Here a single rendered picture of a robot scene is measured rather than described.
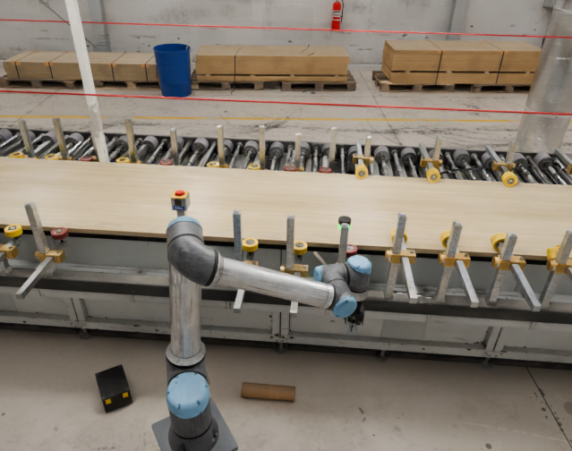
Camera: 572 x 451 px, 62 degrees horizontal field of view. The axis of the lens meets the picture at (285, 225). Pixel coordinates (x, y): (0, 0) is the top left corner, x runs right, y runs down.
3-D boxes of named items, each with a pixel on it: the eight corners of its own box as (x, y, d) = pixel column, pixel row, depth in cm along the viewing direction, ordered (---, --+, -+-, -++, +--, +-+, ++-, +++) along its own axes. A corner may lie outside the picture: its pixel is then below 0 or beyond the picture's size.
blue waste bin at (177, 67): (192, 99, 718) (188, 49, 679) (155, 99, 717) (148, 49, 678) (198, 88, 768) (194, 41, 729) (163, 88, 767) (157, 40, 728)
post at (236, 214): (243, 293, 242) (240, 212, 216) (236, 293, 242) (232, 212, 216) (244, 288, 245) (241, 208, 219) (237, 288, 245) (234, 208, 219)
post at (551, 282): (544, 314, 233) (578, 233, 207) (537, 313, 233) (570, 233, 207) (542, 310, 236) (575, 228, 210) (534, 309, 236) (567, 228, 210)
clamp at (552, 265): (579, 275, 217) (583, 267, 215) (549, 273, 218) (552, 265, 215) (574, 267, 223) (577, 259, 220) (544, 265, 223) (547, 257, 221)
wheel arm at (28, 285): (24, 301, 216) (21, 293, 214) (17, 300, 216) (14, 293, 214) (68, 246, 252) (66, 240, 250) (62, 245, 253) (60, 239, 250)
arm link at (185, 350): (167, 400, 182) (160, 237, 143) (166, 365, 196) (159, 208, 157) (207, 395, 186) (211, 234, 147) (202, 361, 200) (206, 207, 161)
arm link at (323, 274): (320, 280, 170) (353, 275, 172) (311, 261, 179) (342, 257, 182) (319, 300, 175) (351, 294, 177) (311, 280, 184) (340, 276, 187)
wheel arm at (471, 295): (478, 308, 196) (480, 301, 194) (469, 307, 197) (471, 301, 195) (452, 241, 238) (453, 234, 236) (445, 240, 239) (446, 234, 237)
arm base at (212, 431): (226, 443, 179) (225, 427, 174) (178, 467, 171) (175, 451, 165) (207, 405, 193) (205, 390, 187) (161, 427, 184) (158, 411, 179)
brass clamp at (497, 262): (524, 272, 219) (526, 263, 216) (493, 270, 220) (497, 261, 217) (519, 264, 224) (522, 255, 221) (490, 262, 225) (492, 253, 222)
